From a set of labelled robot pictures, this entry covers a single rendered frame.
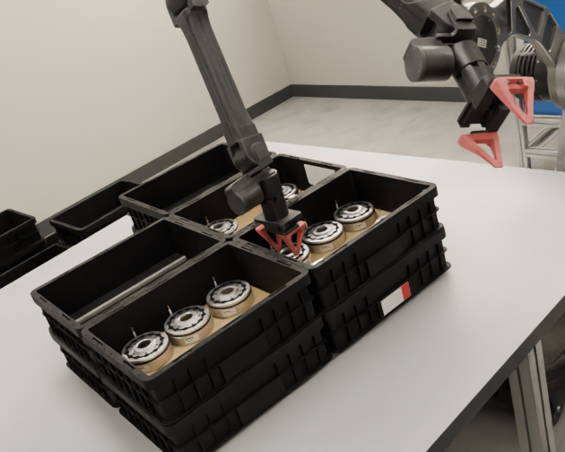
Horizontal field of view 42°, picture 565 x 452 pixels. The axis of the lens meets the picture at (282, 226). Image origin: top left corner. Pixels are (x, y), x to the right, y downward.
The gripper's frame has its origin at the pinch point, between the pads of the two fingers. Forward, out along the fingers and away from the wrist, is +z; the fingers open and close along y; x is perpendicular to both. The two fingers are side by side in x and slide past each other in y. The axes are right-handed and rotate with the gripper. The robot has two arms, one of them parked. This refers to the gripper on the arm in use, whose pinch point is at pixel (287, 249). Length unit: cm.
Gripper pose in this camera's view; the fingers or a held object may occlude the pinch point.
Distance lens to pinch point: 169.6
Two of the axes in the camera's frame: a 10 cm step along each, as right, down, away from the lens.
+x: 6.9, -4.8, 5.4
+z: 2.6, 8.6, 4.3
